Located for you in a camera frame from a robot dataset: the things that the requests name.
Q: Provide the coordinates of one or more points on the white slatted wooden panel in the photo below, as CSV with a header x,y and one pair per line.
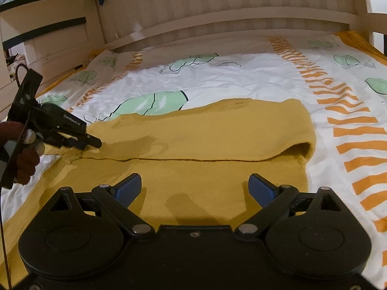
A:
x,y
45,39

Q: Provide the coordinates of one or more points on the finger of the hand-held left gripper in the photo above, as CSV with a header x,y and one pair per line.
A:
x,y
90,141
71,144

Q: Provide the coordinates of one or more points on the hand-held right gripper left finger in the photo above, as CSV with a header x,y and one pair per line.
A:
x,y
130,188

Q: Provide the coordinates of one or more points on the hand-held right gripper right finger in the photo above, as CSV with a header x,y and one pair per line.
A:
x,y
260,188

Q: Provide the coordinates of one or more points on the mustard yellow knit garment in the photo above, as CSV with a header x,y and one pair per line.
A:
x,y
193,145

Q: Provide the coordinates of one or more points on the white printed bed sheet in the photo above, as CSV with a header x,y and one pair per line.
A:
x,y
242,72

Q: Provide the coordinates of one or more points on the person's left hand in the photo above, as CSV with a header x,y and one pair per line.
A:
x,y
25,160

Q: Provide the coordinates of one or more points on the yellow fitted sheet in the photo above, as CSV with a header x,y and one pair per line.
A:
x,y
367,43

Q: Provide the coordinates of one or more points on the light wooden bed frame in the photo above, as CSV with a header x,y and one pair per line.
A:
x,y
229,9

